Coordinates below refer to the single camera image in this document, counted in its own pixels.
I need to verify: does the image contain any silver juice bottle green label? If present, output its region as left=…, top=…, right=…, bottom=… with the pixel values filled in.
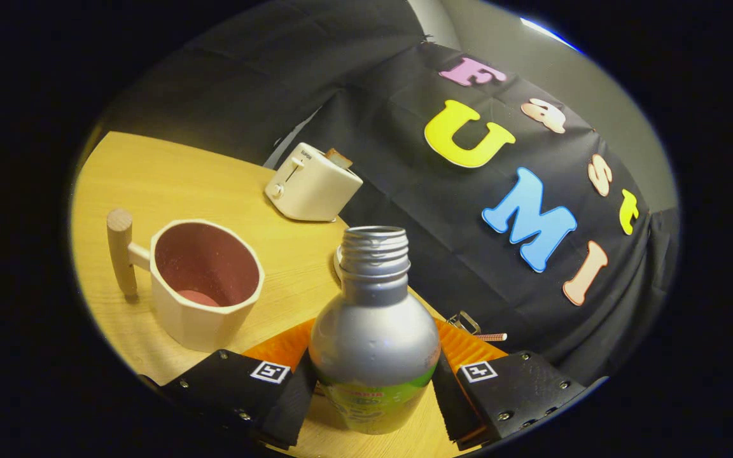
left=308, top=226, right=441, bottom=435

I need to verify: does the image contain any metal wire basket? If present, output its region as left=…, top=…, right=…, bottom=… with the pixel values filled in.
left=447, top=311, right=482, bottom=336

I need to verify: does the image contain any wooden table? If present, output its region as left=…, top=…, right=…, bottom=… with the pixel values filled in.
left=71, top=130, right=469, bottom=458

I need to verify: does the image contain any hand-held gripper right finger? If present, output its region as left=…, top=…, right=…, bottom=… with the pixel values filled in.
left=431, top=318, right=606, bottom=451

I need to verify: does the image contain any cream cup with wooden handle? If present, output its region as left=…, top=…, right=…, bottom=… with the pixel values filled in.
left=106, top=209, right=265, bottom=354

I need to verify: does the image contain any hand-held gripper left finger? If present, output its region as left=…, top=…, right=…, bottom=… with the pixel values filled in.
left=141, top=318, right=318, bottom=450

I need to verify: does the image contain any cream toaster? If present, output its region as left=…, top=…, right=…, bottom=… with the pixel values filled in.
left=265, top=142, right=364, bottom=223

